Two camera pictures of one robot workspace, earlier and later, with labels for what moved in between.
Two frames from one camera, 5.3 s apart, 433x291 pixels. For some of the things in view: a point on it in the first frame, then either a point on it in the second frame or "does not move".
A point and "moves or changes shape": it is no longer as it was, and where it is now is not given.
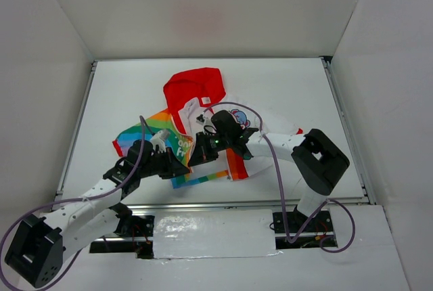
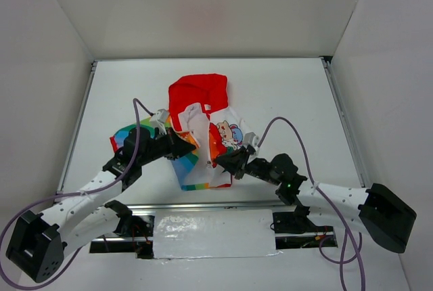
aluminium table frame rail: (348, 132) does not move
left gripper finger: (175, 167) to (180, 148)
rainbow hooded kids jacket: (193, 96) moves or changes shape
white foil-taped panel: (210, 233) does not move
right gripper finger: (199, 153) to (233, 163)
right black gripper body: (206, 149) to (241, 162)
